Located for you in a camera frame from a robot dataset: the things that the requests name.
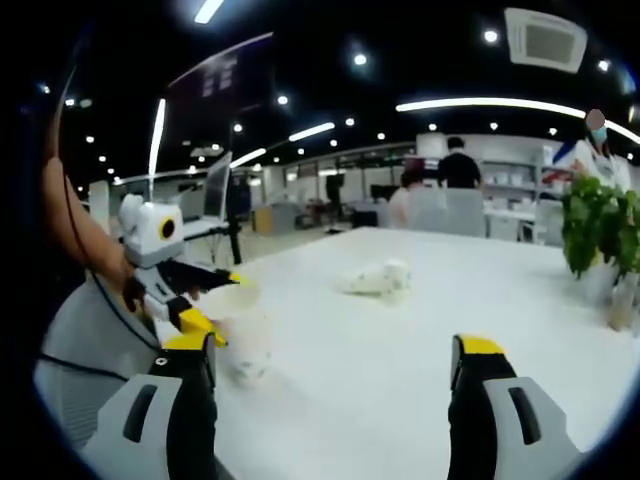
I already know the ceiling air conditioner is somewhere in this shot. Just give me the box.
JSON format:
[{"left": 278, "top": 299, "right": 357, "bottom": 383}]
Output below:
[{"left": 503, "top": 7, "right": 587, "bottom": 69}]

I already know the grey partition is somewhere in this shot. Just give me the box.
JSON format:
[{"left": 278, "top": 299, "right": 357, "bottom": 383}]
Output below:
[{"left": 409, "top": 188, "right": 486, "bottom": 237}]

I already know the pile of paper cups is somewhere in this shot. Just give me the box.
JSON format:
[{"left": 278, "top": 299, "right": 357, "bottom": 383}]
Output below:
[{"left": 334, "top": 257, "right": 414, "bottom": 304}]

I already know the long ceiling light strip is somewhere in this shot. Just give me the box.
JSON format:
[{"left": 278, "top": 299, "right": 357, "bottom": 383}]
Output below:
[{"left": 193, "top": 0, "right": 225, "bottom": 24}]

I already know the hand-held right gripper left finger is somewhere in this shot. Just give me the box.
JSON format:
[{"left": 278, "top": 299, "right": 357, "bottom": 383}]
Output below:
[{"left": 82, "top": 332, "right": 222, "bottom": 480}]

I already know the white table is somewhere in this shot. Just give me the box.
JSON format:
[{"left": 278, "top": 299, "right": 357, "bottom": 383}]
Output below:
[{"left": 149, "top": 227, "right": 636, "bottom": 480}]

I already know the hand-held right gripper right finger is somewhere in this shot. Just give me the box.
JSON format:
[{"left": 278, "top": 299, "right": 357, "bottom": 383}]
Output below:
[{"left": 447, "top": 333, "right": 585, "bottom": 480}]

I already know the curved ceiling light strip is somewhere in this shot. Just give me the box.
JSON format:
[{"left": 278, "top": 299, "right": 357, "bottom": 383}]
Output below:
[{"left": 395, "top": 97, "right": 640, "bottom": 147}]

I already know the white paper cup green print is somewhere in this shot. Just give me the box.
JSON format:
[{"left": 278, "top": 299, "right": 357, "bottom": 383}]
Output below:
[{"left": 207, "top": 287, "right": 274, "bottom": 381}]

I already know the grey office chair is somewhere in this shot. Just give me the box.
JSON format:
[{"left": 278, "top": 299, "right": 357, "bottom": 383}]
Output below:
[{"left": 34, "top": 279, "right": 167, "bottom": 451}]

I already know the green potted plant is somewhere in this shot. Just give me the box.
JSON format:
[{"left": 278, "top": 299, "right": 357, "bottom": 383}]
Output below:
[{"left": 559, "top": 174, "right": 640, "bottom": 281}]

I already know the black cable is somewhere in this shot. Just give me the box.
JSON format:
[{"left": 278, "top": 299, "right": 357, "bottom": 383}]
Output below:
[{"left": 53, "top": 29, "right": 162, "bottom": 351}]

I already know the large dark monitor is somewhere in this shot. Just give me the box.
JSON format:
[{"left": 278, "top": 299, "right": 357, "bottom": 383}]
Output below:
[{"left": 167, "top": 32, "right": 276, "bottom": 110}]

